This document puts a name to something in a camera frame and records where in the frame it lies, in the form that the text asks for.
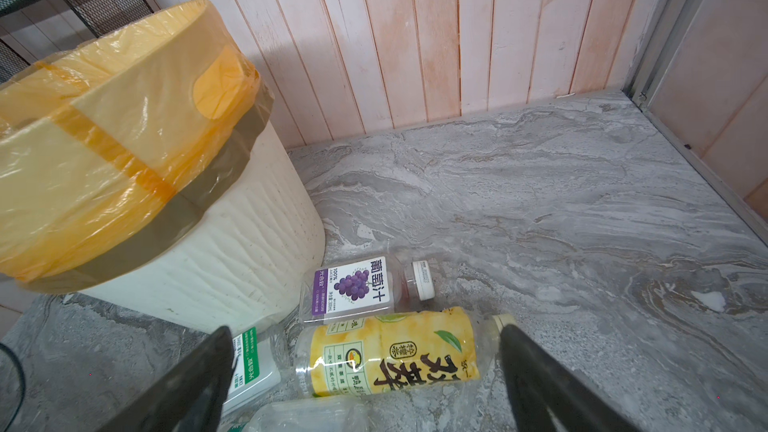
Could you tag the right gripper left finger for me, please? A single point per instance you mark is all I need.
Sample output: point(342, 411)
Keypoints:
point(190, 396)

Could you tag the green lime label bottle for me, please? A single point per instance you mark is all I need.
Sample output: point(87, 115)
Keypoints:
point(255, 370)

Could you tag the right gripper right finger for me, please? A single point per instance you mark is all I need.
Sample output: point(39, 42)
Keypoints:
point(542, 392)

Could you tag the yellow label tea bottle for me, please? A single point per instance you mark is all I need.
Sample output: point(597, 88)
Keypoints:
point(395, 352)

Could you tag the purple grape juice bottle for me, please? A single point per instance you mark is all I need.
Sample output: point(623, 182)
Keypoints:
point(377, 285)

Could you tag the white bin with yellow bag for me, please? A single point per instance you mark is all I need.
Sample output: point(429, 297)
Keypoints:
point(142, 169)

